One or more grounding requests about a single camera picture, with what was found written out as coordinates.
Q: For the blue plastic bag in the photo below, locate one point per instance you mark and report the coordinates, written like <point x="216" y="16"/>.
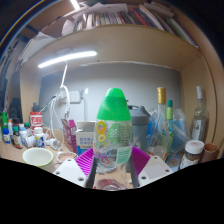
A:
<point x="181" y="130"/>

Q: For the white power strip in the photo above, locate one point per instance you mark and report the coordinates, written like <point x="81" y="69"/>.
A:
<point x="71" y="96"/>

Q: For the white bottle with blue cap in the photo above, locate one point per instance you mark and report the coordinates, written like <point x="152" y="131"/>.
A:
<point x="6" y="136"/>

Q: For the red and white jar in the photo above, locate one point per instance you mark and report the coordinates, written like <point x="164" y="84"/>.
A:
<point x="36" y="120"/>

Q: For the short white light bar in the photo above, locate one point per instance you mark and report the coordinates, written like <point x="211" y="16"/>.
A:
<point x="75" y="4"/>

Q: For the grey shaker bottle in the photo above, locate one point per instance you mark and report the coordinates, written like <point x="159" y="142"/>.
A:
<point x="140" y="128"/>

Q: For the slim bottle with green cap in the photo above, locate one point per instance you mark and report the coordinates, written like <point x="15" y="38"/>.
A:
<point x="170" y="115"/>

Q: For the white bottle with blue label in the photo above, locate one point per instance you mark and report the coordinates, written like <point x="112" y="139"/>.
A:
<point x="40" y="140"/>

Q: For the brown mug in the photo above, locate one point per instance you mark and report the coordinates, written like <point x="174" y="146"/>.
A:
<point x="210" y="153"/>

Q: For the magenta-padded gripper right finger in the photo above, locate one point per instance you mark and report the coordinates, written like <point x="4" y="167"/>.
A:
<point x="141" y="160"/>

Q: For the green plastic bottle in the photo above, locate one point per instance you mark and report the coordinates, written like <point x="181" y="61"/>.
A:
<point x="4" y="120"/>

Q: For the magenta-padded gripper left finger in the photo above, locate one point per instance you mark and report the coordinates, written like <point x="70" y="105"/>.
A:
<point x="85" y="161"/>

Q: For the tall clear glass bottle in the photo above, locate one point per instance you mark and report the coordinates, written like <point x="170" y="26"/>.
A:
<point x="199" y="123"/>

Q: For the blue and white carton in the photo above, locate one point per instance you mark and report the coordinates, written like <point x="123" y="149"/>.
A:
<point x="85" y="141"/>

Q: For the long white light bar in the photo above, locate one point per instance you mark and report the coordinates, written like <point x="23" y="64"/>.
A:
<point x="66" y="59"/>

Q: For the brown jar with white lid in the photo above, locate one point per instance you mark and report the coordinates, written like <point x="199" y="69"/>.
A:
<point x="190" y="155"/>

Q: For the dark brown small bottle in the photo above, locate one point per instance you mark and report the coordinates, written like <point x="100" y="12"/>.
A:
<point x="17" y="140"/>

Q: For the clear bottle with gold cap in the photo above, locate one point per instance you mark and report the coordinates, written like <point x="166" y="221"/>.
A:
<point x="161" y="113"/>

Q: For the wooden shelf unit with books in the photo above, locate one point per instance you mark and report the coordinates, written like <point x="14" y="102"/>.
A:
<point x="133" y="43"/>

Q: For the clear bottle with green cap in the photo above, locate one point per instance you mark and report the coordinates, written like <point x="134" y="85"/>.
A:
<point x="113" y="106"/>

